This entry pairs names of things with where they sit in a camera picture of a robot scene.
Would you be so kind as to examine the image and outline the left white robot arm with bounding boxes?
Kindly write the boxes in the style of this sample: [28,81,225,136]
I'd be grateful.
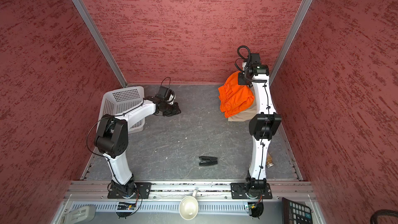
[94,97,181,196]

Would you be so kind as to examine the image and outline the grey device on rail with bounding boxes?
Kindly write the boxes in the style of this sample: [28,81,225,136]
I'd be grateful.
[60,205,96,224]

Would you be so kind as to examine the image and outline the brown jar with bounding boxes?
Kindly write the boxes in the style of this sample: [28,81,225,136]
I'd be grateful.
[266,153,274,168]

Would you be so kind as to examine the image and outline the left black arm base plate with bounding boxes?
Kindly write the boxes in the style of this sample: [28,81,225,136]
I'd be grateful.
[107,180,152,199]

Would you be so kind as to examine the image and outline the black cable coil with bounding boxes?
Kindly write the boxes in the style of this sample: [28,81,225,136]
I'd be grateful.
[369,209,398,224]

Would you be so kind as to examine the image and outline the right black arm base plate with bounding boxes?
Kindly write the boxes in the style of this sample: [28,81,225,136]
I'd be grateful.
[230,183,273,200]

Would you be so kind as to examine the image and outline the beige drawstring shorts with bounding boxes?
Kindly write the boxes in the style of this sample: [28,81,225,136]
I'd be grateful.
[228,99,257,122]

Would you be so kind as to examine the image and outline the black calculator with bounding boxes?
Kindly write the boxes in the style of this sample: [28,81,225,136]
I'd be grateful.
[282,198,313,224]

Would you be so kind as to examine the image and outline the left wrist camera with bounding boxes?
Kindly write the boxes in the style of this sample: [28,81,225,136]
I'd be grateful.
[156,86,175,104]

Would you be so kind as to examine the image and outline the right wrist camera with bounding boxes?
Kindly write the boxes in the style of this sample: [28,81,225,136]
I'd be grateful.
[246,54,269,76]

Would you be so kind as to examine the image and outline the orange shorts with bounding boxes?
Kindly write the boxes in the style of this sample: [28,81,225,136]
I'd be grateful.
[218,72,255,118]

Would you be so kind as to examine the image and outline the white plastic laundry basket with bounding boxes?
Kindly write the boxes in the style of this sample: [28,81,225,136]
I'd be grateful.
[98,86,145,120]

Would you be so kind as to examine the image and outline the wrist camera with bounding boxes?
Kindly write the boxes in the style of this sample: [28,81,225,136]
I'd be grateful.
[246,54,269,76]
[156,86,175,104]

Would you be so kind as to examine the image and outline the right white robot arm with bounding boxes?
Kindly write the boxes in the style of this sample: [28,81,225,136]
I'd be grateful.
[238,72,282,199]

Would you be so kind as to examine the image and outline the black clip on table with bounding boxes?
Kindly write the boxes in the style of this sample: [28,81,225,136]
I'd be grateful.
[199,156,218,167]

